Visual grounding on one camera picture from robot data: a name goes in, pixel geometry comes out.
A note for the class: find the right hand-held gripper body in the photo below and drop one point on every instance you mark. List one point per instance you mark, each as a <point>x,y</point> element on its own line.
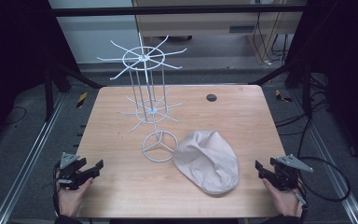
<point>287,175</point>

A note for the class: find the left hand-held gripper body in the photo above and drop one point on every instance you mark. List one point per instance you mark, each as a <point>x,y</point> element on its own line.
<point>70,177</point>

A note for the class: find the beige cloth cap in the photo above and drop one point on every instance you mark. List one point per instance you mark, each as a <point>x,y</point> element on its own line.
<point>208,161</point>

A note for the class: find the person's left hand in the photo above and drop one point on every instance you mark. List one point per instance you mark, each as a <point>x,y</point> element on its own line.
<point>71,199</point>

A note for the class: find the person's right hand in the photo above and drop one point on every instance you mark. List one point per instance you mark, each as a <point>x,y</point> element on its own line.
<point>282,200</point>

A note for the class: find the yellow black striped tape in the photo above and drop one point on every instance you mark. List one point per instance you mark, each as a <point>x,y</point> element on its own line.
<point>81,100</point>
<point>282,96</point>

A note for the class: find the black metal stand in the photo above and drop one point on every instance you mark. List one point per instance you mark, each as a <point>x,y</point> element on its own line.
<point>48,93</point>
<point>306,93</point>

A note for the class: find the black round table grommet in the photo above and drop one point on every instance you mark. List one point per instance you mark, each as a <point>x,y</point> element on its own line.
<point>211,97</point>

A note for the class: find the white cabinet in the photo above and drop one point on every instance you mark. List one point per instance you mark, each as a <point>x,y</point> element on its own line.
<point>90,40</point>

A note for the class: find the wooden background desk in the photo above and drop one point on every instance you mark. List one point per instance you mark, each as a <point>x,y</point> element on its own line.
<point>199,26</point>

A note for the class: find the aluminium floor rail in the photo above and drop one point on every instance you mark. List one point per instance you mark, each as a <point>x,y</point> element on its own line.
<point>354,211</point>
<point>28,161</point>

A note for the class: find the black horizontal frame bar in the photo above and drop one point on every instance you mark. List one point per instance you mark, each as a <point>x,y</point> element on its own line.
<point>167,10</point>

